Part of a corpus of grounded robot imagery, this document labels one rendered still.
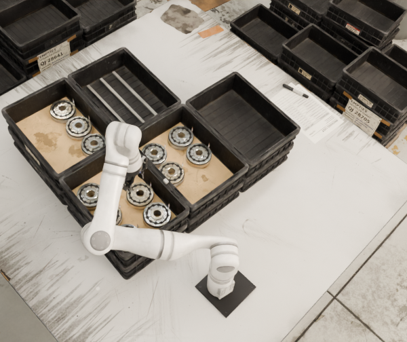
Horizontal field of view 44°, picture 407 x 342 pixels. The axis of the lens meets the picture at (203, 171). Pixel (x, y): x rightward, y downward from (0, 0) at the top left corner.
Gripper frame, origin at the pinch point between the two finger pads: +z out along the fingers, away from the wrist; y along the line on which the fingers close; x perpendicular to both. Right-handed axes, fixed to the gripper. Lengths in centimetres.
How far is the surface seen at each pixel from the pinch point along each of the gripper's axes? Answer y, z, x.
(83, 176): -6.5, 10.2, 21.5
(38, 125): 1, 15, 54
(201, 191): 18.2, 18.3, -16.0
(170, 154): 24.1, 18.6, 4.0
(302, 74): 138, 77, -3
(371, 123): 130, 76, -52
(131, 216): -6.9, 15.0, -2.0
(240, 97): 68, 24, -1
